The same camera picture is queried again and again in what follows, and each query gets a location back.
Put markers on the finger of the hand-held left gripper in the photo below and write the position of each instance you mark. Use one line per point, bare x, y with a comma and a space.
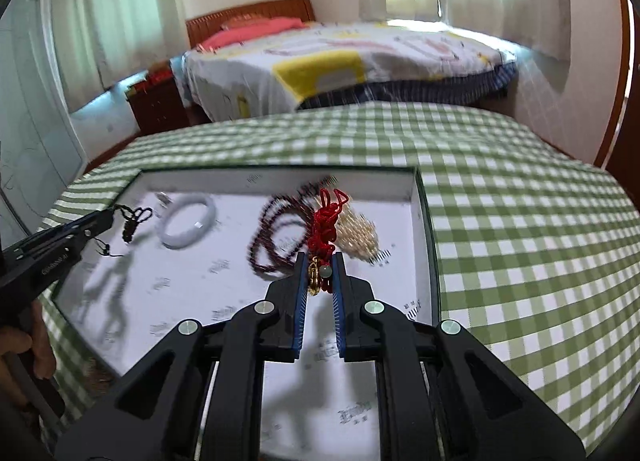
80, 228

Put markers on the wooden bed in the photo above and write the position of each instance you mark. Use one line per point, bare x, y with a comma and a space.
250, 8

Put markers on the blue plaid mattress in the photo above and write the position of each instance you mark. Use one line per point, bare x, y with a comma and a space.
425, 86

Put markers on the green checkered tablecloth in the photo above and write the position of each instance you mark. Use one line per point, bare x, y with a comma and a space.
500, 216

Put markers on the pink pillow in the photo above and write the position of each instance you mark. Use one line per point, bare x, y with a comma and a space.
250, 33

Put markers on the person's left hand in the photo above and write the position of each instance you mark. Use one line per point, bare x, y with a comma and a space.
45, 341

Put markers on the white jade bangle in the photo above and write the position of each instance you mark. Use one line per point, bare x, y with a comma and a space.
170, 236

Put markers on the shallow green jewelry box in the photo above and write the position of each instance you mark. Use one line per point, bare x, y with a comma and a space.
200, 281

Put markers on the white patterned bedsheet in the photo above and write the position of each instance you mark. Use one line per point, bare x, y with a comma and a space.
400, 51

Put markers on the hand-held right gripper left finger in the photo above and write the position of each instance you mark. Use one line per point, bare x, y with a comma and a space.
300, 301

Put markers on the dark wooden nightstand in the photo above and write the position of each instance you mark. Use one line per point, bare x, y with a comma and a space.
160, 108

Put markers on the glass sliding wardrobe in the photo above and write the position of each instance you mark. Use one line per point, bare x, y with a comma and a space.
35, 116

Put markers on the red box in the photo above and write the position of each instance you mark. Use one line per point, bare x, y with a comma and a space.
161, 76

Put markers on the brown wooden door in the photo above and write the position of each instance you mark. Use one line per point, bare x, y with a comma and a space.
625, 91

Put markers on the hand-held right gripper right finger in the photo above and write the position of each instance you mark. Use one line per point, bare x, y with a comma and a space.
340, 301

